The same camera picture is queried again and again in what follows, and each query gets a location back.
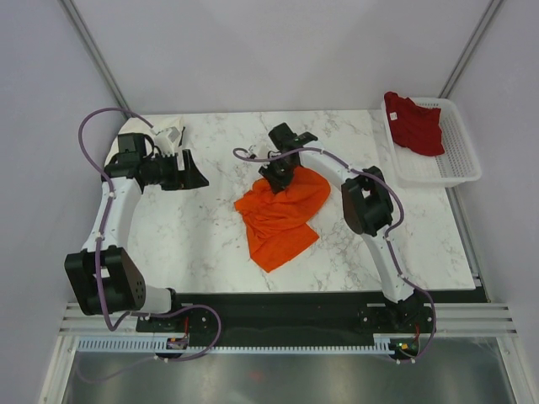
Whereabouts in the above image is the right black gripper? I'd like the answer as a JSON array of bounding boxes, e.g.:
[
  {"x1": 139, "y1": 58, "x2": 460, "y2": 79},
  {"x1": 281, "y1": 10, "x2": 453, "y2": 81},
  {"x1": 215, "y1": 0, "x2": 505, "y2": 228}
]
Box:
[{"x1": 259, "y1": 155, "x2": 296, "y2": 194}]

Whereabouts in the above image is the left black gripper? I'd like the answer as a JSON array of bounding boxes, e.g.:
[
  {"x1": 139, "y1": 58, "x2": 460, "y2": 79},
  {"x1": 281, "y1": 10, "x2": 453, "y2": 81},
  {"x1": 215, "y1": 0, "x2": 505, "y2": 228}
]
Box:
[{"x1": 145, "y1": 150, "x2": 208, "y2": 192}]

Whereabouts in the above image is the orange t shirt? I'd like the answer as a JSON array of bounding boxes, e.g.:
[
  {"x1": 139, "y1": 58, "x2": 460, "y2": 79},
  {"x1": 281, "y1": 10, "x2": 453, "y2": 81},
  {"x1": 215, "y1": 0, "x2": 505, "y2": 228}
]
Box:
[{"x1": 234, "y1": 167, "x2": 331, "y2": 273}]

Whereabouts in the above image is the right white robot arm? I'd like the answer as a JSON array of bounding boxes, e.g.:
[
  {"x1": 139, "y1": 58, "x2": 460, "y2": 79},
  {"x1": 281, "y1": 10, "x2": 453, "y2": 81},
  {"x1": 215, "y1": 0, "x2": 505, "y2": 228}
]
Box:
[{"x1": 259, "y1": 123, "x2": 436, "y2": 332}]

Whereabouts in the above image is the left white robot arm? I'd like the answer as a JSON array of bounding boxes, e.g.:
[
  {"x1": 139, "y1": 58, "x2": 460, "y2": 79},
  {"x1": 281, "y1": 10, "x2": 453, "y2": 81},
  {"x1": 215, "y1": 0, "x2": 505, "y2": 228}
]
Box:
[{"x1": 64, "y1": 129, "x2": 209, "y2": 331}]

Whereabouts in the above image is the folded white t shirt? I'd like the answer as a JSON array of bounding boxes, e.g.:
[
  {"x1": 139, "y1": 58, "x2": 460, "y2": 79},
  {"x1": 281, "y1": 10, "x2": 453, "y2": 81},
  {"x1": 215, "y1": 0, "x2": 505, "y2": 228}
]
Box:
[{"x1": 104, "y1": 114, "x2": 187, "y2": 167}]

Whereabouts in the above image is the red t shirt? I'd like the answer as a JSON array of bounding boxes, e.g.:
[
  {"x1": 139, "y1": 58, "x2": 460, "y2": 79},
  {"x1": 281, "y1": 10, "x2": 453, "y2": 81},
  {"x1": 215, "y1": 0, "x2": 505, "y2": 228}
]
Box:
[{"x1": 384, "y1": 92, "x2": 445, "y2": 157}]

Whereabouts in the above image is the white plastic basket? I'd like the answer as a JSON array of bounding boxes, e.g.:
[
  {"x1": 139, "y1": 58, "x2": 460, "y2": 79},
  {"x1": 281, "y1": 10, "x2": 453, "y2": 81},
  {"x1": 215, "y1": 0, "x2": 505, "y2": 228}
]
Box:
[{"x1": 381, "y1": 97, "x2": 482, "y2": 188}]

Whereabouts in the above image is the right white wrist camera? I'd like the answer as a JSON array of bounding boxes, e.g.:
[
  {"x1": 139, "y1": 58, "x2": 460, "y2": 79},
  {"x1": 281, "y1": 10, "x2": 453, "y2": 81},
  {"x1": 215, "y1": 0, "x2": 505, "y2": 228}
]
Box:
[{"x1": 248, "y1": 145, "x2": 271, "y2": 162}]

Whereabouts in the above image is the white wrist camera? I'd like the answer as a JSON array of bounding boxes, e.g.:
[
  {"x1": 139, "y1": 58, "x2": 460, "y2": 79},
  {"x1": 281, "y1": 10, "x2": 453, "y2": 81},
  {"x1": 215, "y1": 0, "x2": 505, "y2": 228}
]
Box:
[
  {"x1": 248, "y1": 145, "x2": 271, "y2": 162},
  {"x1": 153, "y1": 126, "x2": 184, "y2": 156}
]

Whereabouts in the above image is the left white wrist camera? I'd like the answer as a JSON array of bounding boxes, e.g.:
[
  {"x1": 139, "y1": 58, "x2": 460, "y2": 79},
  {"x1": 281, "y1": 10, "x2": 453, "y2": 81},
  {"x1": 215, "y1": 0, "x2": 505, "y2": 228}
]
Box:
[{"x1": 153, "y1": 126, "x2": 184, "y2": 156}]

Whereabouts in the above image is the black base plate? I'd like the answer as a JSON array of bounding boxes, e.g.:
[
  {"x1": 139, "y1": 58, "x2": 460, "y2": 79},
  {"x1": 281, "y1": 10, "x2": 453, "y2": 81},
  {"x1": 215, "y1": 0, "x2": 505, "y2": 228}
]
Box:
[{"x1": 136, "y1": 292, "x2": 435, "y2": 348}]

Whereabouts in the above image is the white slotted cable duct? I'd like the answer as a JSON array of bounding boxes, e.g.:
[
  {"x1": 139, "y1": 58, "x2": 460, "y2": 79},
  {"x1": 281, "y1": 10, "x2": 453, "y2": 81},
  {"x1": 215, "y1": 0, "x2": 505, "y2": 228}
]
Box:
[{"x1": 76, "y1": 336, "x2": 402, "y2": 354}]

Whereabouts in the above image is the aluminium rail frame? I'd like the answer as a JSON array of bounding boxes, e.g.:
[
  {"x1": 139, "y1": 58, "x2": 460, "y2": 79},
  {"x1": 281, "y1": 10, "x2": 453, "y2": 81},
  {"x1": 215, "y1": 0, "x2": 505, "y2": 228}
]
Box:
[{"x1": 60, "y1": 303, "x2": 517, "y2": 337}]

